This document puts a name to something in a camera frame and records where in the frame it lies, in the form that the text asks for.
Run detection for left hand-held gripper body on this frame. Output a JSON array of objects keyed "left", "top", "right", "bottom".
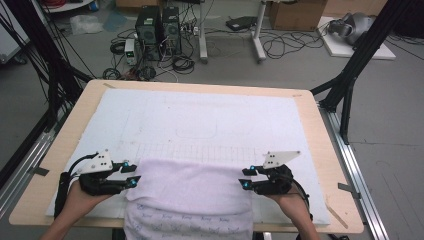
[{"left": 78, "top": 148, "right": 133, "bottom": 197}]

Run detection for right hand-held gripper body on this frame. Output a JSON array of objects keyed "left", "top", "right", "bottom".
[{"left": 252, "top": 150, "right": 302, "bottom": 197}]

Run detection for light purple butterfly print garment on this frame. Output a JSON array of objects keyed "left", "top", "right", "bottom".
[{"left": 123, "top": 158, "right": 255, "bottom": 240}]

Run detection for person's right hand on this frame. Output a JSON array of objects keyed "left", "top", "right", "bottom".
[{"left": 266, "top": 184, "right": 309, "bottom": 221}]

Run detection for person's left hand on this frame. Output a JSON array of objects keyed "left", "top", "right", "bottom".
[{"left": 64, "top": 179, "right": 113, "bottom": 221}]

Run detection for white foam mat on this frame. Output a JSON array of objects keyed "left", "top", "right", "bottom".
[{"left": 45, "top": 87, "right": 332, "bottom": 226}]

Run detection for black tape piece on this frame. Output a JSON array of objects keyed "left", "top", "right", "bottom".
[
  {"left": 337, "top": 182, "right": 362, "bottom": 200},
  {"left": 28, "top": 165, "right": 50, "bottom": 178}
]

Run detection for thin wooden stick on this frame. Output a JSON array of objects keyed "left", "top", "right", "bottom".
[{"left": 325, "top": 203, "right": 349, "bottom": 230}]

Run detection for white power supply unit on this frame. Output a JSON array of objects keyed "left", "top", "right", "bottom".
[{"left": 124, "top": 38, "right": 138, "bottom": 66}]

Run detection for black computer tower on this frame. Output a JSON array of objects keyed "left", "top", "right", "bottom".
[
  {"left": 161, "top": 6, "right": 183, "bottom": 56},
  {"left": 134, "top": 5, "right": 164, "bottom": 62}
]

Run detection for white desk leg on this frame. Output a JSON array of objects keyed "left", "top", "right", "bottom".
[
  {"left": 251, "top": 0, "right": 268, "bottom": 63},
  {"left": 198, "top": 0, "right": 209, "bottom": 64}
]

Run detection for teal floor sheet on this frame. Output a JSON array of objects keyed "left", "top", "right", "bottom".
[{"left": 102, "top": 11, "right": 128, "bottom": 33}]

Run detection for black flat device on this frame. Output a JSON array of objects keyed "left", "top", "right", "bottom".
[{"left": 225, "top": 15, "right": 258, "bottom": 32}]

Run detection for white floor board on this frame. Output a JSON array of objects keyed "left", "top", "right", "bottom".
[{"left": 316, "top": 16, "right": 397, "bottom": 61}]

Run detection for clear plastic bag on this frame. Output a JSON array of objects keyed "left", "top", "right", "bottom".
[{"left": 69, "top": 14, "right": 104, "bottom": 36}]

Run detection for brown cardboard box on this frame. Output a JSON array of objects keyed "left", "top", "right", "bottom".
[{"left": 269, "top": 0, "right": 328, "bottom": 32}]

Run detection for grey headset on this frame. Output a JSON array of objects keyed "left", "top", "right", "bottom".
[{"left": 327, "top": 12, "right": 376, "bottom": 46}]

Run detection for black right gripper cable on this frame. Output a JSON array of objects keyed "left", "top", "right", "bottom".
[{"left": 289, "top": 178, "right": 314, "bottom": 223}]

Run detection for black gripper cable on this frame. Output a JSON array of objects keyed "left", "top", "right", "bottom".
[
  {"left": 289, "top": 178, "right": 314, "bottom": 223},
  {"left": 53, "top": 152, "right": 100, "bottom": 219}
]

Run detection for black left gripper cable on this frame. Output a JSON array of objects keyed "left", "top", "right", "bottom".
[{"left": 53, "top": 152, "right": 100, "bottom": 219}]

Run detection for aluminium rail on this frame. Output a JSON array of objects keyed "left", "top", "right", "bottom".
[
  {"left": 0, "top": 109, "right": 68, "bottom": 219},
  {"left": 318, "top": 104, "right": 391, "bottom": 240}
]

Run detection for black coiled floor cable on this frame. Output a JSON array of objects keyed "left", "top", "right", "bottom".
[
  {"left": 171, "top": 54, "right": 196, "bottom": 75},
  {"left": 109, "top": 39, "right": 126, "bottom": 56}
]

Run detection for black loose floor cables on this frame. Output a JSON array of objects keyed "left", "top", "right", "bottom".
[{"left": 259, "top": 29, "right": 329, "bottom": 60}]

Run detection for black metal frame stand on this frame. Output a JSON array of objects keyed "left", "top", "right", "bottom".
[
  {"left": 309, "top": 0, "right": 416, "bottom": 145},
  {"left": 0, "top": 0, "right": 94, "bottom": 188}
]

